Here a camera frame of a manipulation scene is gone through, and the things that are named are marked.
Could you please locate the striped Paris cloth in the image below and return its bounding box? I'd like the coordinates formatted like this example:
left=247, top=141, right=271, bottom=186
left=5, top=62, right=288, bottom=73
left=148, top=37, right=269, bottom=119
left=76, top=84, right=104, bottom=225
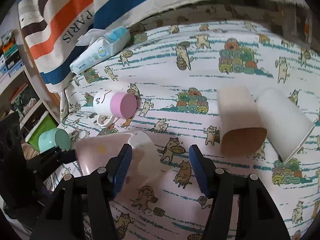
left=17, top=0, right=307, bottom=93

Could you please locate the storage shelf with boxes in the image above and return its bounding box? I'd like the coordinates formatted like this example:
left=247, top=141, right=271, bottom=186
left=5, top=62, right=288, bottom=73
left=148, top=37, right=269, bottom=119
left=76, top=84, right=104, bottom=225
left=1, top=29, right=60, bottom=159

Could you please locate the mint green cup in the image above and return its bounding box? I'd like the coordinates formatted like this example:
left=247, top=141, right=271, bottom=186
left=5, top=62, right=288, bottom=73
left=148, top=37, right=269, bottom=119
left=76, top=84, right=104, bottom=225
left=38, top=128, right=71, bottom=153

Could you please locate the beige paper cup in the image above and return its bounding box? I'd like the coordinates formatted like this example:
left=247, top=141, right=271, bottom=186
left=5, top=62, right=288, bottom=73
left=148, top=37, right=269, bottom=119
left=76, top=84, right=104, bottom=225
left=217, top=86, right=267, bottom=157

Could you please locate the cat print bed sheet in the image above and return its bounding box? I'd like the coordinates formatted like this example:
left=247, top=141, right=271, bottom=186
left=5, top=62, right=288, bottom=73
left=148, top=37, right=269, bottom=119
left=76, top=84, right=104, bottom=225
left=60, top=5, right=319, bottom=239

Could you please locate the white paper cup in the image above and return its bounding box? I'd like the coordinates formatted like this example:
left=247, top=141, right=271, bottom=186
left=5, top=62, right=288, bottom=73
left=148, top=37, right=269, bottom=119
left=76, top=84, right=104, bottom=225
left=255, top=88, right=315, bottom=163

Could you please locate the white crumpled tissue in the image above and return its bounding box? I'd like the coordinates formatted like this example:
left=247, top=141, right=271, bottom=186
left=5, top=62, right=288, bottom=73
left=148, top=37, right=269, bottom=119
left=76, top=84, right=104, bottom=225
left=76, top=29, right=106, bottom=46

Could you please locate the baby wipes pack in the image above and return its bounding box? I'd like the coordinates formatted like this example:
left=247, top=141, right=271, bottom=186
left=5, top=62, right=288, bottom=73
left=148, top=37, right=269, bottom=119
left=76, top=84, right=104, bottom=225
left=69, top=26, right=130, bottom=75

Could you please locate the pink and white mug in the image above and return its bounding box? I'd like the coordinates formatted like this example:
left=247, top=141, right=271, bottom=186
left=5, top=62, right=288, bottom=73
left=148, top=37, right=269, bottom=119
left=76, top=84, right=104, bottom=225
left=75, top=130, right=160, bottom=186

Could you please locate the white mug with pink base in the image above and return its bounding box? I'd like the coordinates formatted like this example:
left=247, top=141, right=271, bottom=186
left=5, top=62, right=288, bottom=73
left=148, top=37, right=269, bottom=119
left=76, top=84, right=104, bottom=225
left=93, top=89, right=137, bottom=127

